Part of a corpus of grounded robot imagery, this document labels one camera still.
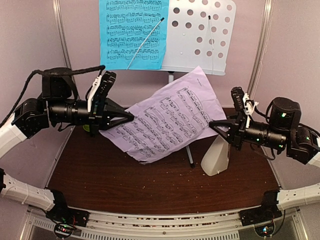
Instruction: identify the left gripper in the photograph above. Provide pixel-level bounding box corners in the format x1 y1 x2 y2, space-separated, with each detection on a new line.
47 96 134 137

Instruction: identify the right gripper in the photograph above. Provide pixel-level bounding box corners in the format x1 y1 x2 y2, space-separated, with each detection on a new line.
209 111 288 152

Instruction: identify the lilac sheet music page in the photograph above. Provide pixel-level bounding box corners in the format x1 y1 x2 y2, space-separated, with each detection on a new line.
100 66 226 164

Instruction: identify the blue sheet music page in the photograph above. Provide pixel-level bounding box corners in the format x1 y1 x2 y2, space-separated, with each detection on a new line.
98 0 170 70

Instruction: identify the white perforated music stand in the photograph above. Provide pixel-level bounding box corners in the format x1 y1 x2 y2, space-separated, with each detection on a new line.
124 0 237 169

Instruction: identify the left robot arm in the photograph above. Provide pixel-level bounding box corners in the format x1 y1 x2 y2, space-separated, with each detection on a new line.
0 65 134 157

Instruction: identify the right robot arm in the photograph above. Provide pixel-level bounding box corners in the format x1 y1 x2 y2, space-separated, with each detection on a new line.
209 97 320 221

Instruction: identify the white metronome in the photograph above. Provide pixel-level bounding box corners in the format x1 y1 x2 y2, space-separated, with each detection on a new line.
200 135 230 177

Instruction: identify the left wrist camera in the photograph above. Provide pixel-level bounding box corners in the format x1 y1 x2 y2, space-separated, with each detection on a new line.
86 71 117 113

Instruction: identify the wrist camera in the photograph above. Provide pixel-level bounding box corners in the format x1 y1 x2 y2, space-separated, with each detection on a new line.
86 71 117 113
230 86 261 131

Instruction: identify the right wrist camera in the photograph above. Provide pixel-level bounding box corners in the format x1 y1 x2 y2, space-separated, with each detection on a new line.
230 86 261 131

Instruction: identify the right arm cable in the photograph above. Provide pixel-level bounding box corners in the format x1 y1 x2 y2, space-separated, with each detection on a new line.
249 104 283 162

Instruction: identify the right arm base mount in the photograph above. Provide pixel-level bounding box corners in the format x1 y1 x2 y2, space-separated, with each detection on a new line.
239 206 285 239

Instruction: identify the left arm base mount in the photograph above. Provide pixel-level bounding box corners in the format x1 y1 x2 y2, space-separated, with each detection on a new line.
43 207 90 240

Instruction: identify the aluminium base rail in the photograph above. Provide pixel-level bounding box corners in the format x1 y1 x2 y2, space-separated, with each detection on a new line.
18 207 309 240

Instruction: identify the left aluminium corner post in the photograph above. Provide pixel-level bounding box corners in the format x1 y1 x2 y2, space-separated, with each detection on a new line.
52 0 72 69

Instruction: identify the aluminium corner post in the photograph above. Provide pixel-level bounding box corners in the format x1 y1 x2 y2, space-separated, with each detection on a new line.
247 0 274 99
52 0 72 69

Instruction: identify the right aluminium corner post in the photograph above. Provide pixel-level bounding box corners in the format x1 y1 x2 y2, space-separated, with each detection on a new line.
247 0 274 99

